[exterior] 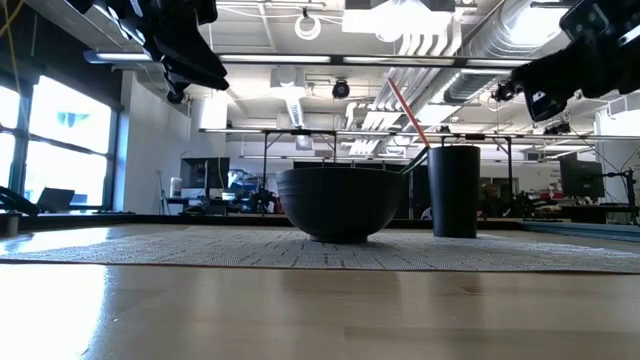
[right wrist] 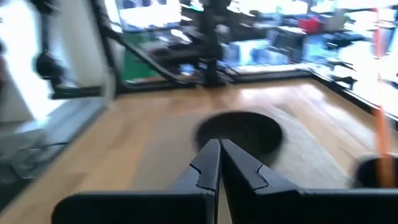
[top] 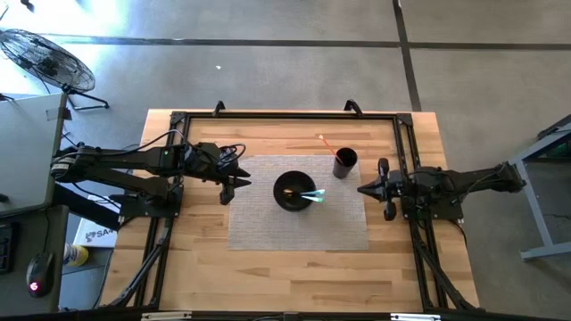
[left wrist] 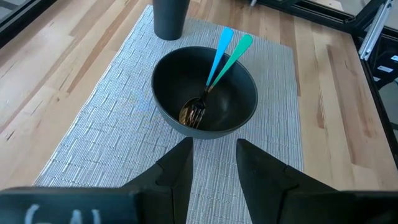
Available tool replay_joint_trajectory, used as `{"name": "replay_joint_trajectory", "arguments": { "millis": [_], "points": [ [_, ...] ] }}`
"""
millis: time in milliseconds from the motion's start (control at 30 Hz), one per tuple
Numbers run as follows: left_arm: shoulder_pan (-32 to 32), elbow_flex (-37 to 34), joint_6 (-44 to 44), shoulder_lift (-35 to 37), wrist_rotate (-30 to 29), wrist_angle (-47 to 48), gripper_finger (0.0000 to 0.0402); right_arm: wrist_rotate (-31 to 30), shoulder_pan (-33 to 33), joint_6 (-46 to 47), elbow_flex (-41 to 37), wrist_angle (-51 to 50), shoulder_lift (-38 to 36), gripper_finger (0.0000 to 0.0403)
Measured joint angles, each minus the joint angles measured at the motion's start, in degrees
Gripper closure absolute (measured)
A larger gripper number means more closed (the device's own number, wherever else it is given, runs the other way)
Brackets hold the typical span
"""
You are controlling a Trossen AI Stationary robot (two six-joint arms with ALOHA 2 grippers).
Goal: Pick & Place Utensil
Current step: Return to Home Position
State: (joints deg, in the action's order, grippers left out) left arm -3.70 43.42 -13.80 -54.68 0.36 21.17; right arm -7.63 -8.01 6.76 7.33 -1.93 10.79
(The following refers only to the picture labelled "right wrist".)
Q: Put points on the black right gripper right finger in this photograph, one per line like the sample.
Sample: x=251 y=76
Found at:
x=242 y=174

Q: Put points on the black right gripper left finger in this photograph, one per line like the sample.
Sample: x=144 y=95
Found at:
x=205 y=174

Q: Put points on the black bowl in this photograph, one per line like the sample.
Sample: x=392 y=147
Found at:
x=242 y=130

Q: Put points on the tall black cup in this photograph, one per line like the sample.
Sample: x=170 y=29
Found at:
x=367 y=174

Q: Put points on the orange straw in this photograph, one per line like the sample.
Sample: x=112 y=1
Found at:
x=382 y=124

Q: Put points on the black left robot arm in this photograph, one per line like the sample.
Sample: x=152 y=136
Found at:
x=211 y=46

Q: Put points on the grey woven placemat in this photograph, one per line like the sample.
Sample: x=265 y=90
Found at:
x=311 y=161

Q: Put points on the green board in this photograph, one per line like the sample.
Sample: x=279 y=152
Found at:
x=136 y=65

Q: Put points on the black clamp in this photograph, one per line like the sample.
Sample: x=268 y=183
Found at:
x=342 y=79

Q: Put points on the red box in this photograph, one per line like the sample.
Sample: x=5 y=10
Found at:
x=310 y=25

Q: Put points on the black metal stand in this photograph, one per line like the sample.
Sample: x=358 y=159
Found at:
x=46 y=67

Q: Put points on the black metal table frame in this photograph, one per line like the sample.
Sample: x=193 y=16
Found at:
x=264 y=76

